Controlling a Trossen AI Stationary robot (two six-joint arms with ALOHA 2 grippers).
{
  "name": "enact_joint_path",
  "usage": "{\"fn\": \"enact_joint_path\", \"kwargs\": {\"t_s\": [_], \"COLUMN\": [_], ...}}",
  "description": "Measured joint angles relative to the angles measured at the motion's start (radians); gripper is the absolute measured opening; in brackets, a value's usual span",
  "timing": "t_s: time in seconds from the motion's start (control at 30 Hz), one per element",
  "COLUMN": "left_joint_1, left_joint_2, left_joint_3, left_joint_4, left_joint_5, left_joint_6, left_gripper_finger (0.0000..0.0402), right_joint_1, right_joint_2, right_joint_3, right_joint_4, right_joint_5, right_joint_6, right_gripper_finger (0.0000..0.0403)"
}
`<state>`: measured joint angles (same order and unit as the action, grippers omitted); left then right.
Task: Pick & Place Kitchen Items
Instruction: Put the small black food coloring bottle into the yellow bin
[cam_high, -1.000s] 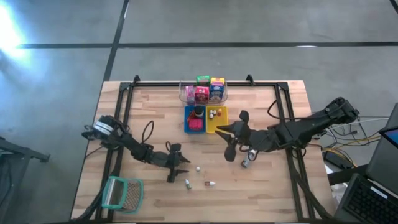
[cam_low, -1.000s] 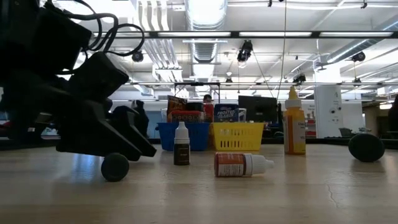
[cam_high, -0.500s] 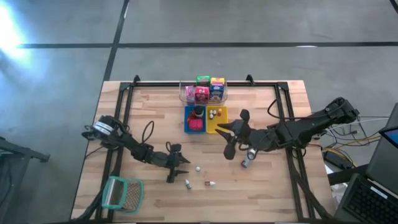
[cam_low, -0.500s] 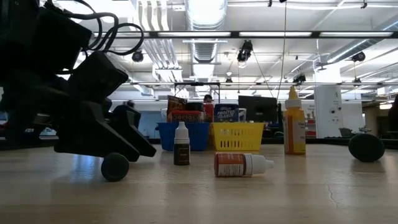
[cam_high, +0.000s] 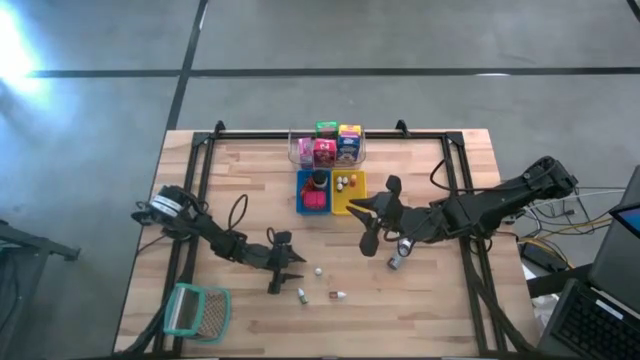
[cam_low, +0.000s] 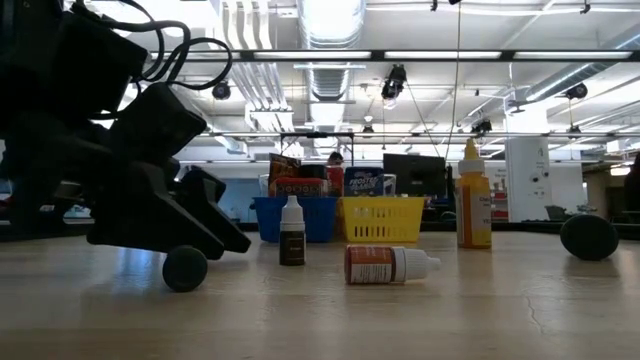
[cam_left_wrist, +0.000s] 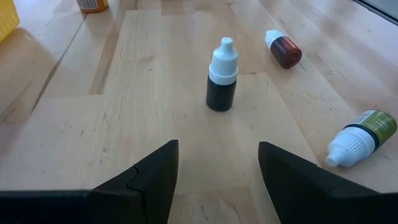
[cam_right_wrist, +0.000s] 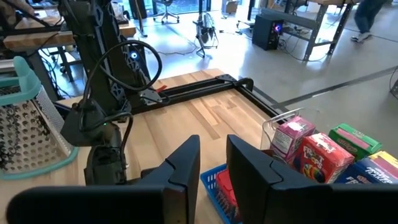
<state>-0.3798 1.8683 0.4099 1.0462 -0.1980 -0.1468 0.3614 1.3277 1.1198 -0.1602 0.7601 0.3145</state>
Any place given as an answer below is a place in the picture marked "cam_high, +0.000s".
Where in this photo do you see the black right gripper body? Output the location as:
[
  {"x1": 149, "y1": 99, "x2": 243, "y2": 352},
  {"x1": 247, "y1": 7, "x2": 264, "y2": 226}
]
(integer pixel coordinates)
[{"x1": 358, "y1": 174, "x2": 431, "y2": 259}]

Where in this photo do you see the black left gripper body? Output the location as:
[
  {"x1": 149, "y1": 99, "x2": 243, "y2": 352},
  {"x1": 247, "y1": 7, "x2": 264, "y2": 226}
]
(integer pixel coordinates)
[{"x1": 259, "y1": 229, "x2": 294, "y2": 296}]

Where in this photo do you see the red patterned tin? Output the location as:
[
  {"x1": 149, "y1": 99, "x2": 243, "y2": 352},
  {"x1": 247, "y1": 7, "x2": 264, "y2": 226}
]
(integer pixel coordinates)
[{"x1": 301, "y1": 190, "x2": 328, "y2": 210}]

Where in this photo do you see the blue Frosted Flakes cereal box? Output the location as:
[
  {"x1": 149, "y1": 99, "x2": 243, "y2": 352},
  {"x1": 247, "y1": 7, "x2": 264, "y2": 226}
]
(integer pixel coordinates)
[{"x1": 336, "y1": 134, "x2": 362, "y2": 165}]

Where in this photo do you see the orange-red sauce bottle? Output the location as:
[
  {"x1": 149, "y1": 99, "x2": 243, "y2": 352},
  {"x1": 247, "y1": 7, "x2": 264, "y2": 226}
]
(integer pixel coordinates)
[{"x1": 312, "y1": 138, "x2": 338, "y2": 168}]

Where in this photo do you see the pink cereal box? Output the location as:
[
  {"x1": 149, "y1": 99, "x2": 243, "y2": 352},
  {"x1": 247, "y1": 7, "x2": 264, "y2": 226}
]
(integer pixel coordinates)
[{"x1": 298, "y1": 137, "x2": 315, "y2": 170}]

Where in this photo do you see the green cereal box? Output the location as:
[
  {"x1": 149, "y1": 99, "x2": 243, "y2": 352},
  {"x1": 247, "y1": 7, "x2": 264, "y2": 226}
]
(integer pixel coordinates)
[{"x1": 314, "y1": 121, "x2": 340, "y2": 140}]

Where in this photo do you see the yellow plastic basket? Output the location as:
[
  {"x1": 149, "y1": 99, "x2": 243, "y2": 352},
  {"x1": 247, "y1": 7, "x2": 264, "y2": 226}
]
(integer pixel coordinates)
[{"x1": 330, "y1": 168, "x2": 369, "y2": 216}]

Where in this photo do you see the black ball right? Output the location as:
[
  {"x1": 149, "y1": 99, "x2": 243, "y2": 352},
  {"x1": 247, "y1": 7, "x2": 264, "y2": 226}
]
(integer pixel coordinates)
[{"x1": 387, "y1": 237, "x2": 415, "y2": 272}]

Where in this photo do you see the blue plastic basket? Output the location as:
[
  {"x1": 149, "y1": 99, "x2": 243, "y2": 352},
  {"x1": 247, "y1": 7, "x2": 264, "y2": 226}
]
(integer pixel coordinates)
[{"x1": 294, "y1": 168, "x2": 333, "y2": 216}]

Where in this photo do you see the clear plastic bin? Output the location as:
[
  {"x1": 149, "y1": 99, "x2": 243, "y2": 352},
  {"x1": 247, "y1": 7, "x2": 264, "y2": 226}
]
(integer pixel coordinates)
[{"x1": 287, "y1": 127, "x2": 368, "y2": 170}]

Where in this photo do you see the teal box grater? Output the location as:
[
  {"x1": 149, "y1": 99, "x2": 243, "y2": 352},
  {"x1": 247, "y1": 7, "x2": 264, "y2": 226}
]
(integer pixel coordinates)
[{"x1": 163, "y1": 281, "x2": 234, "y2": 345}]

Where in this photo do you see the black power adapter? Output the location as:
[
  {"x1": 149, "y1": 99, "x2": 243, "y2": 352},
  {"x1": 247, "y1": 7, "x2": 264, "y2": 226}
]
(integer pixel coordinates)
[{"x1": 519, "y1": 241, "x2": 555, "y2": 273}]

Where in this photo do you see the black operator desk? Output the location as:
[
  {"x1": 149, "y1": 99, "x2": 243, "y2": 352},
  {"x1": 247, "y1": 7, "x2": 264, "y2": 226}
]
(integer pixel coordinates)
[{"x1": 525, "y1": 262, "x2": 601, "y2": 300}]

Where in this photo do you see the white crumpled paper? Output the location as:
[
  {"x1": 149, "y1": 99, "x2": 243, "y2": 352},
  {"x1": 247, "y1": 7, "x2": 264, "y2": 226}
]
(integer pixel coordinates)
[{"x1": 530, "y1": 293, "x2": 560, "y2": 337}]

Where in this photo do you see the grey laptop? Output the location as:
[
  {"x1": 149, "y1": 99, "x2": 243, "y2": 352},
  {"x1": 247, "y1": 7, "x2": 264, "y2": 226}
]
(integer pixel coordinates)
[{"x1": 537, "y1": 278, "x2": 640, "y2": 360}]

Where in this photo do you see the monitor with blue screen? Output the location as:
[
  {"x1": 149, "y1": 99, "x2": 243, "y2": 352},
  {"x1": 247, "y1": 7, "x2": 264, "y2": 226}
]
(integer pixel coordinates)
[{"x1": 589, "y1": 164, "x2": 640, "y2": 301}]

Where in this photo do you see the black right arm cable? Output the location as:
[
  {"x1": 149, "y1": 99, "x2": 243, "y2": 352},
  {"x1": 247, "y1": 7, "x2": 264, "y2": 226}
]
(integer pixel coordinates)
[{"x1": 429, "y1": 158, "x2": 506, "y2": 194}]

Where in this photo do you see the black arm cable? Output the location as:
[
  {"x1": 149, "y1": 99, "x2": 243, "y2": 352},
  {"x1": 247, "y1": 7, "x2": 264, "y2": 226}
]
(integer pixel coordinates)
[
  {"x1": 429, "y1": 158, "x2": 506, "y2": 194},
  {"x1": 227, "y1": 193, "x2": 279, "y2": 247}
]

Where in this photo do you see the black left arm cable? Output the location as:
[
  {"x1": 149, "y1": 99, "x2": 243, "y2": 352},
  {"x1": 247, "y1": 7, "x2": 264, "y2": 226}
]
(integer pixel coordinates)
[{"x1": 227, "y1": 193, "x2": 279, "y2": 247}]

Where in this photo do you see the black aluminium rig frame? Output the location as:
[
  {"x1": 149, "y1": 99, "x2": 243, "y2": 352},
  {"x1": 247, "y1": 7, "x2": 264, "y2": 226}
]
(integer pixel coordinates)
[{"x1": 152, "y1": 118, "x2": 539, "y2": 359}]

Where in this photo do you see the white cable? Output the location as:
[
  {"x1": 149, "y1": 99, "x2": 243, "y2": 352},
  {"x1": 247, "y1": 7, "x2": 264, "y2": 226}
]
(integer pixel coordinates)
[{"x1": 529, "y1": 187, "x2": 627, "y2": 211}]

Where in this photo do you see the black desk frame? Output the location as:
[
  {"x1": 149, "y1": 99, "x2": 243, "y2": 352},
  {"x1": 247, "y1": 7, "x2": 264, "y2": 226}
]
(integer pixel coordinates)
[{"x1": 0, "y1": 218, "x2": 82, "y2": 360}]

